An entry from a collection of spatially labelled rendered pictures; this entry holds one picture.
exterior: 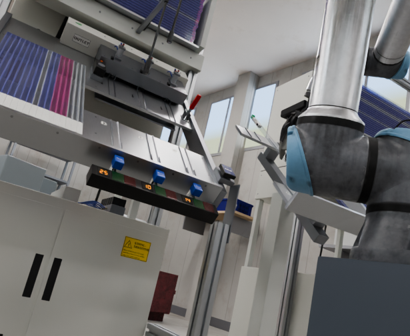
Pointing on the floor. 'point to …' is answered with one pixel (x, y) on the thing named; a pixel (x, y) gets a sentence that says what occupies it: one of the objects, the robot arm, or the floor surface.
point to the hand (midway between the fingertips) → (283, 155)
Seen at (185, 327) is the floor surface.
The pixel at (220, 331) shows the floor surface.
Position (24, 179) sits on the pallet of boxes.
